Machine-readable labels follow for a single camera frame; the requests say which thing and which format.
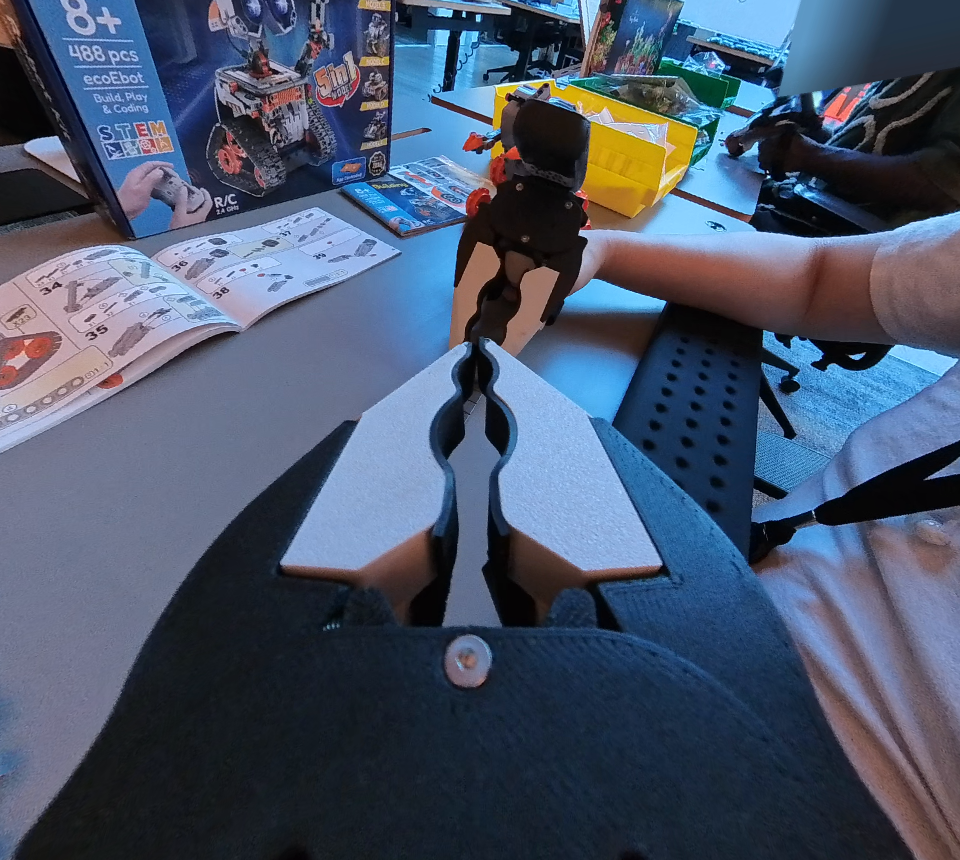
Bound yellow plastic bin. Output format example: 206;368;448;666
491;80;700;216

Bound green plastic bin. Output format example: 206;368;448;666
570;61;744;164

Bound blue toy box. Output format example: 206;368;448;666
0;0;399;239

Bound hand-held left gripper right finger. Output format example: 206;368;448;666
478;339;665;627

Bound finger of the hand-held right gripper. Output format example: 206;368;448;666
448;249;500;351
498;268;560;355

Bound person's right forearm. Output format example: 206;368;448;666
577;230;894;347

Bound black perforated panel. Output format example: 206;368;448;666
613;301;765;561

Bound closed blue booklet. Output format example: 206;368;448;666
339;181;470;237

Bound printed leaflet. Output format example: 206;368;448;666
390;157;496;216

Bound black office chair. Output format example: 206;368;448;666
753;331;901;441

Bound clear plastic bags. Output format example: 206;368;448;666
585;106;669;145

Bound black toy vehicle orange wheels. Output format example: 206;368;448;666
461;84;594;231

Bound grey desk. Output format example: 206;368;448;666
0;178;759;824

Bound colourful tall box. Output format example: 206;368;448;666
581;0;685;77

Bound open instruction booklet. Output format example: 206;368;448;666
0;206;402;452

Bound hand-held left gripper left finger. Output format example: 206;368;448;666
279;343;477;627

